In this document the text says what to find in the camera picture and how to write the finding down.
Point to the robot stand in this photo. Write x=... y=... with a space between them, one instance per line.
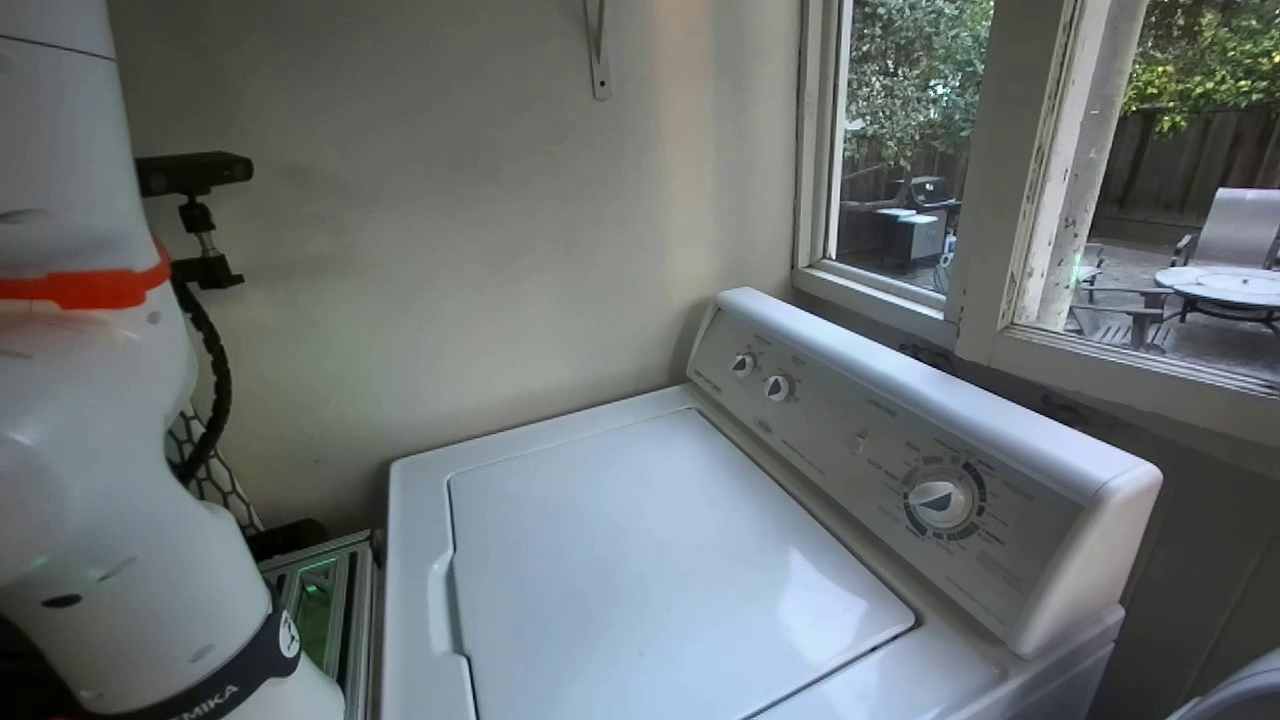
x=340 y=590

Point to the metal wall bracket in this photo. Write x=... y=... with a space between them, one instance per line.
x=598 y=50

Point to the camera on mount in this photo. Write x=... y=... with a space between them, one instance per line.
x=195 y=173

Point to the white washing machine lid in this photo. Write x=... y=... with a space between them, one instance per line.
x=650 y=570

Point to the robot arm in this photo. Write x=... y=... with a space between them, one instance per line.
x=100 y=420

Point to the wooden garden fence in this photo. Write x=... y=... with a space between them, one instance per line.
x=1190 y=160

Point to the large white washer dial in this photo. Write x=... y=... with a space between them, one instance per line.
x=940 y=503

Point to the white framed window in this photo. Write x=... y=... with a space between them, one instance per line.
x=900 y=290

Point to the black outdoor grill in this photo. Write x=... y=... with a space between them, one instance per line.
x=915 y=225

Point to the white honeycomb mesh panel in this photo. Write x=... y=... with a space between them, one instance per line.
x=225 y=485

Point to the grey patio chair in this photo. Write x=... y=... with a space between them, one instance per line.
x=1238 y=225

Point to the grey appliance corner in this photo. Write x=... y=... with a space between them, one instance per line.
x=1240 y=695

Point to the small white washer knob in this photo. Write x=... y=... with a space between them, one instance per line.
x=777 y=388
x=742 y=364

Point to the white washing machine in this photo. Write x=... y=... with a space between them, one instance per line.
x=620 y=560

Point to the round patio table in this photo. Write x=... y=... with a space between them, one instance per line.
x=1225 y=288

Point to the white window sash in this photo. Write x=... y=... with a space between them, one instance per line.
x=1040 y=150

